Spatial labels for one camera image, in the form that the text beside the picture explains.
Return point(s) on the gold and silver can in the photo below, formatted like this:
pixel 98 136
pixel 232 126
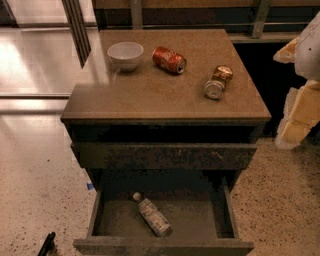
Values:
pixel 215 87

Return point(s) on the red soda can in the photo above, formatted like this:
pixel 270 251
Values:
pixel 169 60

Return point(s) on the open middle drawer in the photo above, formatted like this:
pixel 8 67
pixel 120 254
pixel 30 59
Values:
pixel 200 214

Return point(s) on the white bowl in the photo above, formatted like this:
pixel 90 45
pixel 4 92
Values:
pixel 125 56

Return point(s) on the clear plastic water bottle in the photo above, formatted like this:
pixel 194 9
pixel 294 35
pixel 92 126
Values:
pixel 152 216

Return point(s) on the closed top drawer front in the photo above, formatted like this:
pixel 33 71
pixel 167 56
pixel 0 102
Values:
pixel 163 156

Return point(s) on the blue tape on floor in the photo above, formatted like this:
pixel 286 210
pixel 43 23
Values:
pixel 89 186

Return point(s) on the brown drawer cabinet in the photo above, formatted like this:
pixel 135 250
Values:
pixel 153 105

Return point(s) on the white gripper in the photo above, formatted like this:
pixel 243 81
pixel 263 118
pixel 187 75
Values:
pixel 309 53

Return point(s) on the dark background shelf unit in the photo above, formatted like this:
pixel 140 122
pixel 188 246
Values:
pixel 234 16

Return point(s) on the metal door frame post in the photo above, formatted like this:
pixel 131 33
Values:
pixel 78 29

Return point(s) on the black object on floor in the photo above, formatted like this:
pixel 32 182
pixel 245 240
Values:
pixel 48 244

